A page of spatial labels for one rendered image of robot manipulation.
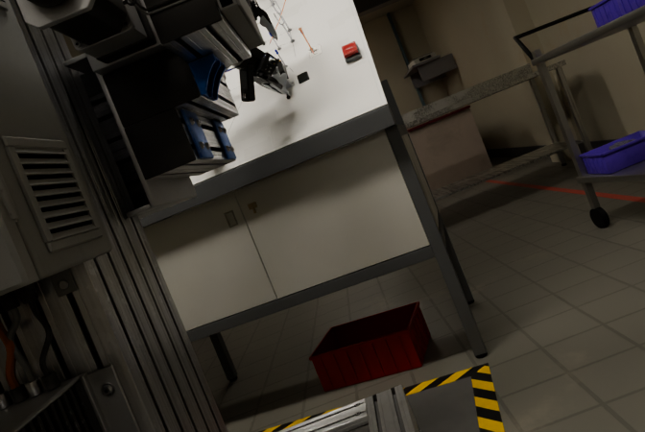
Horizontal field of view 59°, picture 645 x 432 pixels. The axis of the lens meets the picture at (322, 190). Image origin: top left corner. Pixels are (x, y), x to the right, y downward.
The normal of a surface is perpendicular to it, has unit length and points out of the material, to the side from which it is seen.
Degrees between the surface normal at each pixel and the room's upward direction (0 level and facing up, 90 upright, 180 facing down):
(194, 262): 90
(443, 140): 90
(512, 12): 90
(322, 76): 49
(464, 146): 90
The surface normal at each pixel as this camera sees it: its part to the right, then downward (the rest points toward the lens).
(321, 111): -0.39, -0.53
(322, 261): -0.18, 0.11
